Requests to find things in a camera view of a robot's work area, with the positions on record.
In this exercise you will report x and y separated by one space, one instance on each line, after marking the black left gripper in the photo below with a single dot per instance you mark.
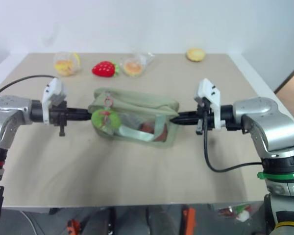
56 115

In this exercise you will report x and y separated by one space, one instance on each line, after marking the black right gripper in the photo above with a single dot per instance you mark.
207 117

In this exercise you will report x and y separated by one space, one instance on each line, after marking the green translucent zip pouch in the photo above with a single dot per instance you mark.
137 100

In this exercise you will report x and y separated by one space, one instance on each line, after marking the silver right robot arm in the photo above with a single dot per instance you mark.
259 115

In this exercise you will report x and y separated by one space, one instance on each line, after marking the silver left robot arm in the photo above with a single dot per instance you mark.
7 110

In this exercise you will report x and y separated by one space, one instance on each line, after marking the red round item inside pouch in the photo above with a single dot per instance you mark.
147 127

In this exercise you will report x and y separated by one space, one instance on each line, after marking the red strawberry plush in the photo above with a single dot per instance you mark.
104 69

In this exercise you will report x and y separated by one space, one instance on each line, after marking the clear bag with yellow snacks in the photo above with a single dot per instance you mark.
66 64

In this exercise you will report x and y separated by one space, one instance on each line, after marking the yellow round bun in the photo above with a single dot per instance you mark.
195 54

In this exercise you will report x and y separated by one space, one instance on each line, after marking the clear bag with orange bun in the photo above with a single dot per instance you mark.
133 66

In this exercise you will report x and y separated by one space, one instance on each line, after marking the orange and black clamp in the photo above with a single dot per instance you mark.
73 226
189 216

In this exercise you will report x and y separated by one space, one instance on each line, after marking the clear bag with red-green items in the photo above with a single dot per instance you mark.
237 212

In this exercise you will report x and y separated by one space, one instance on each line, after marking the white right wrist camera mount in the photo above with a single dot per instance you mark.
210 94

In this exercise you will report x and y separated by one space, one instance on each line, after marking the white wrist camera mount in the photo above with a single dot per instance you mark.
52 93
210 94

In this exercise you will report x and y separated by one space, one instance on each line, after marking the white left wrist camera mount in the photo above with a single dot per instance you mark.
52 93

